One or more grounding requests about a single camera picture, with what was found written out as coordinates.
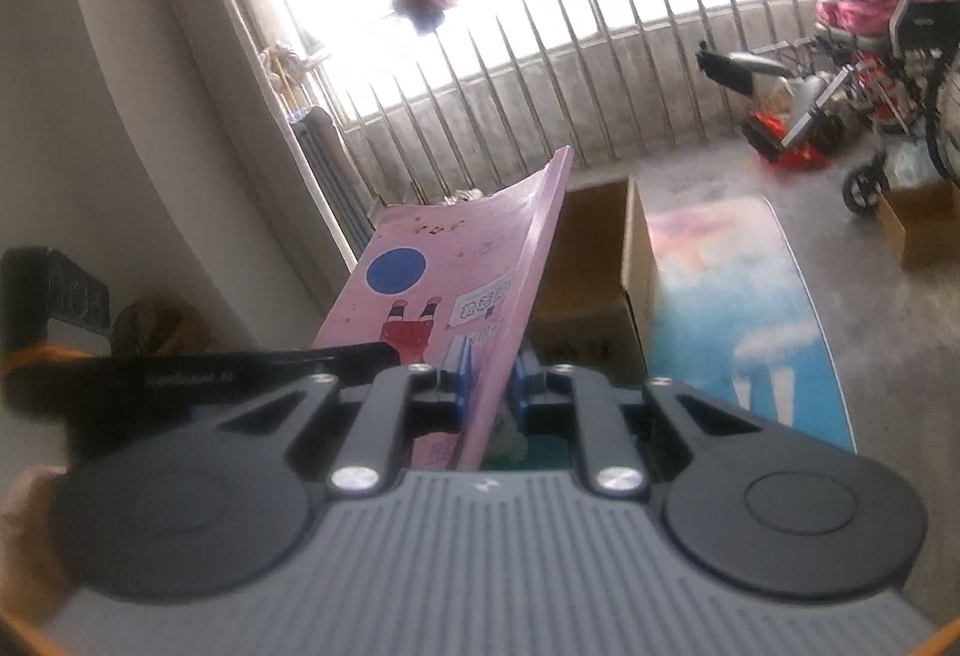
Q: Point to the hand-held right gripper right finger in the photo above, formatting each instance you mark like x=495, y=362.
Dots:
x=519, y=401

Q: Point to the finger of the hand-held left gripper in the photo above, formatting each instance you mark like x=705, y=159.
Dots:
x=352, y=357

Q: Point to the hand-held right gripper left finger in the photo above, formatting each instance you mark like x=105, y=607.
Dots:
x=461, y=386

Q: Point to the pink illustrated book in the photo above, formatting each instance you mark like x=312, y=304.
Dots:
x=450, y=251

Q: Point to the large cardboard box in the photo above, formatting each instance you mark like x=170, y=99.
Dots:
x=592, y=236

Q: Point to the grey radiator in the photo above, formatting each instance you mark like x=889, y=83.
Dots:
x=330, y=176

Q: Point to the beach print floor mat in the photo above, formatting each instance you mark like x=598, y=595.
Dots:
x=735, y=296

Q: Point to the red plastic bag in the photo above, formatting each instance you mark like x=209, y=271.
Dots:
x=780, y=142

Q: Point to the small open cardboard box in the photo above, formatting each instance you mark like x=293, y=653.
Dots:
x=919, y=221

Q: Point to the white plastic bag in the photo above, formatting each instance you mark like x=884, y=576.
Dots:
x=911, y=161

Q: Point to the wheelchair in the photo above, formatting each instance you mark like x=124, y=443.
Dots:
x=907, y=26

